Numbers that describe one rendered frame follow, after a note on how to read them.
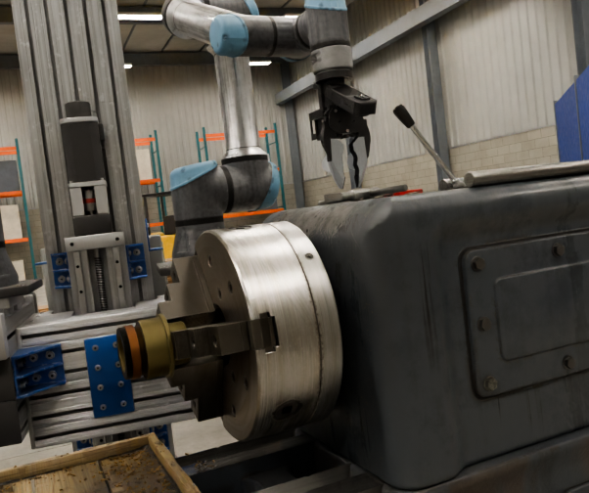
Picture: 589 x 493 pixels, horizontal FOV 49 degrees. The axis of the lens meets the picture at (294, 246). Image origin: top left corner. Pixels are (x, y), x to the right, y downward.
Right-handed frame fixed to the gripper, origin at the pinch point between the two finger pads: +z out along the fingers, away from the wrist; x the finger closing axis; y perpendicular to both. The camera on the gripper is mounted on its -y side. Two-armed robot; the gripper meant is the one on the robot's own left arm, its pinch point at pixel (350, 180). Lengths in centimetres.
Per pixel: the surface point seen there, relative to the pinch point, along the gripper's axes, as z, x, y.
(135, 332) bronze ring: 18, 44, -14
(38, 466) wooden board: 40, 59, 5
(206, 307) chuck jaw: 17.2, 33.1, -11.1
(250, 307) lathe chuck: 16.1, 31.6, -26.8
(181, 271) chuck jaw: 11.6, 35.2, -6.9
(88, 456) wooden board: 40, 51, 5
